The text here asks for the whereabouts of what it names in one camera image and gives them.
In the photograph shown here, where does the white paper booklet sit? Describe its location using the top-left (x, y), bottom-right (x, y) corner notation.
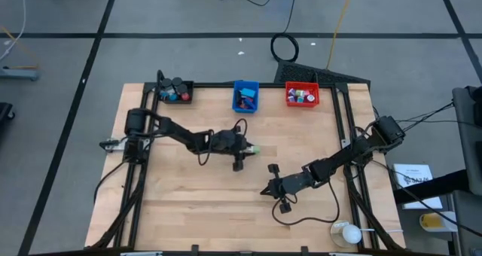
top-left (392, 163), bottom-right (444, 211)

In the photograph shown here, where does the black grille mat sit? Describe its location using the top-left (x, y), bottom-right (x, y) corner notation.
top-left (273, 59), bottom-right (372, 90)

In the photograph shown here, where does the black object at floor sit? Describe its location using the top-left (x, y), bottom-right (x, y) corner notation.
top-left (0, 102), bottom-right (16, 127)

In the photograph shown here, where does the black plastic basket tray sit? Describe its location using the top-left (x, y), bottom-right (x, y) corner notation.
top-left (160, 80), bottom-right (195, 105)

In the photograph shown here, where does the black aluminium table frame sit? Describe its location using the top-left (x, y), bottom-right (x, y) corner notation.
top-left (90, 81), bottom-right (407, 256)

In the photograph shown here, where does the black cable bundle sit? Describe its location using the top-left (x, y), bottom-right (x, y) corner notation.
top-left (371, 101), bottom-right (456, 140)

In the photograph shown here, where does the white light bulb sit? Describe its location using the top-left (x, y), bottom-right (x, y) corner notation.
top-left (341, 224), bottom-right (363, 245)

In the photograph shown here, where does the yellow hanging cable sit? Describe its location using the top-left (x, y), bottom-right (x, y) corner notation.
top-left (325, 0), bottom-right (356, 71)

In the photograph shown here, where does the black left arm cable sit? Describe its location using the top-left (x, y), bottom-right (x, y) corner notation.
top-left (197, 117), bottom-right (249, 166)

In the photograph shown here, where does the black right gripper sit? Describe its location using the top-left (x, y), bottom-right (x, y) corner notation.
top-left (259, 172), bottom-right (316, 215)

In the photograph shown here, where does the white floor cable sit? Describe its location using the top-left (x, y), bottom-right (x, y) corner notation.
top-left (0, 0), bottom-right (28, 61)

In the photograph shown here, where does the blue plastic bin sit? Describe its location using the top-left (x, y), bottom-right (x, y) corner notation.
top-left (232, 79), bottom-right (261, 114)

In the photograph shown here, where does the black diagonal beam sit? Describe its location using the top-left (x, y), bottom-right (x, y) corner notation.
top-left (393, 168), bottom-right (471, 205)

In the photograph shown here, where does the grey equipment cabinet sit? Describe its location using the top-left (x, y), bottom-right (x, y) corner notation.
top-left (450, 85), bottom-right (482, 256)

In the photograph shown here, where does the coiled black floor cable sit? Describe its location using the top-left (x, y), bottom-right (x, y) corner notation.
top-left (270, 0), bottom-right (300, 63)

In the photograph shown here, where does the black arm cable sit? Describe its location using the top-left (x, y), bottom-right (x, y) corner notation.
top-left (271, 178), bottom-right (340, 226)
top-left (197, 117), bottom-right (249, 166)

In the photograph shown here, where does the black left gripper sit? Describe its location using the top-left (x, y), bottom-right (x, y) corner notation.
top-left (211, 130), bottom-right (260, 172)

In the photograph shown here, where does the red plastic bin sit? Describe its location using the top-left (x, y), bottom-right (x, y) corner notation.
top-left (285, 81), bottom-right (321, 108)

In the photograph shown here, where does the grey floor stand base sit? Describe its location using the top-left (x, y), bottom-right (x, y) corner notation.
top-left (0, 66), bottom-right (41, 82)

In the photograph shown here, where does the yellow white container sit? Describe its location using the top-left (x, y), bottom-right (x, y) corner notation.
top-left (419, 210), bottom-right (459, 233)

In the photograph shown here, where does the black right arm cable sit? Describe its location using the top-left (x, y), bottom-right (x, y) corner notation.
top-left (271, 178), bottom-right (340, 226)

